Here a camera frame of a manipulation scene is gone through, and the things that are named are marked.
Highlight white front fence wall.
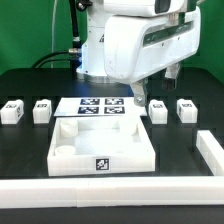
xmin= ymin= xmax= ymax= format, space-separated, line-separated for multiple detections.
xmin=0 ymin=176 xmax=224 ymax=209

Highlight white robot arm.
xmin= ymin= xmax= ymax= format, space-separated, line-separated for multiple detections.
xmin=77 ymin=0 xmax=201 ymax=106

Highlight white right fence wall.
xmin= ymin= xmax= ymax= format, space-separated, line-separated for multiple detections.
xmin=196 ymin=130 xmax=224 ymax=176

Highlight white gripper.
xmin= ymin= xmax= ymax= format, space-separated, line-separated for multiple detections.
xmin=104 ymin=8 xmax=201 ymax=107

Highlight black hose cables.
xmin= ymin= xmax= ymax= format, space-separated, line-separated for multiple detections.
xmin=31 ymin=48 xmax=83 ymax=69

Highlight white square tabletop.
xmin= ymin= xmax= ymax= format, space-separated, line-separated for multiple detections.
xmin=47 ymin=116 xmax=156 ymax=176

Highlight white thin cable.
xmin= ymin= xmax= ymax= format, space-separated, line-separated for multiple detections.
xmin=50 ymin=0 xmax=58 ymax=69

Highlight white fence wall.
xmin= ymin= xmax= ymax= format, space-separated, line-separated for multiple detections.
xmin=0 ymin=176 xmax=224 ymax=209
xmin=196 ymin=130 xmax=224 ymax=176

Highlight black thick cable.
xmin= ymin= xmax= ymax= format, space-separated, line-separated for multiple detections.
xmin=68 ymin=0 xmax=83 ymax=51

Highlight tag sheet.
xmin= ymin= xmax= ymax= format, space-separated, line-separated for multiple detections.
xmin=54 ymin=97 xmax=147 ymax=117

